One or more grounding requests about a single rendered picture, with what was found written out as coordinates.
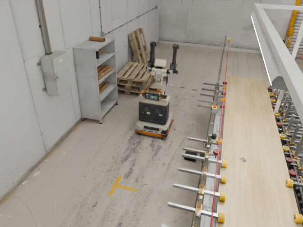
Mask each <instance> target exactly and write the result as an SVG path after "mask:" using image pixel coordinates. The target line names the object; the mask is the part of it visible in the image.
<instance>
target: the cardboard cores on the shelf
mask: <svg viewBox="0 0 303 227"><path fill-rule="evenodd" d="M102 52H103V51H102V49H99V54H100V53H102ZM112 69H113V68H112V67H110V66H109V65H107V66H104V65H102V66H100V65H99V66H98V67H97V73H98V80H100V79H101V78H103V77H104V76H105V75H106V74H107V73H109V72H110V71H111V70H112ZM108 85H109V82H106V83H105V84H104V83H103V82H102V83H100V84H99V93H101V92H102V91H103V90H104V89H105V88H106V87H107V86H108Z"/></svg>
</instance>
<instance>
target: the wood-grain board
mask: <svg viewBox="0 0 303 227"><path fill-rule="evenodd" d="M226 87H227V88H226V98H225V114H224V125H223V137H222V148H221V161H222V160H227V161H228V163H227V167H226V168H225V167H222V165H220V176H221V175H226V176H227V180H226V183H222V182H221V181H220V180H219V187H218V193H219V194H220V192H223V193H226V199H225V201H221V200H219V198H218V199H217V210H216V213H218V214H219V212H220V213H225V222H224V223H222V222H218V219H216V227H302V224H301V223H297V222H294V220H293V216H294V213H298V214H299V212H298V207H297V203H296V199H295V196H294V191H293V187H288V186H286V185H285V182H286V179H290V176H289V171H288V168H287V164H286V160H285V155H284V152H283V148H282V144H281V140H280V136H279V132H278V128H277V124H276V121H275V116H274V112H273V108H272V105H271V100H270V96H269V92H268V88H267V85H266V81H265V80H260V79H253V78H245V77H235V76H227V86H226ZM242 157H244V158H245V160H246V162H243V161H241V160H240V159H239V158H242Z"/></svg>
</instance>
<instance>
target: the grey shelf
mask: <svg viewBox="0 0 303 227"><path fill-rule="evenodd" d="M95 37H96V36H95ZM99 37H100V36H99ZM103 38H105V42H100V41H90V40H87V41H85V42H83V43H81V44H79V45H77V46H75V47H73V56H74V63H75V70H76V77H77V84H78V93H79V100H80V106H81V113H82V120H83V121H84V120H85V119H84V118H90V119H95V120H99V121H100V124H102V118H103V116H104V115H105V114H106V113H107V112H108V111H109V110H110V109H111V107H112V106H113V105H114V104H115V103H116V105H118V95H117V76H116V58H115V39H114V38H108V37H103ZM99 49H102V51H103V52H102V53H100V54H99V59H96V51H97V50H99ZM99 65H100V66H102V65H104V66H107V65H109V66H110V67H112V68H113V69H112V70H111V71H110V72H109V73H107V74H106V75H105V76H104V77H103V78H101V79H100V80H98V73H97V67H98V66H99ZM102 82H103V83H104V84H105V83H106V82H109V85H108V86H107V87H106V88H105V89H104V90H103V91H102V92H101V93H99V84H100V83H102Z"/></svg>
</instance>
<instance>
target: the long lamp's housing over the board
mask: <svg viewBox="0 0 303 227"><path fill-rule="evenodd" d="M251 17H252V20H253V24H254V27H255V30H256V33H257V37H258V40H259V44H260V47H261V50H262V54H263V58H264V61H265V64H266V68H267V71H268V74H269V78H270V81H271V89H277V90H284V91H288V89H287V86H286V84H285V82H284V79H283V77H282V74H281V72H280V69H279V67H278V64H277V62H276V60H275V57H274V55H273V53H272V50H271V48H270V45H269V43H268V40H267V38H266V35H265V33H264V31H263V28H262V26H261V23H260V21H259V19H258V16H257V13H256V12H255V11H253V12H252V14H251Z"/></svg>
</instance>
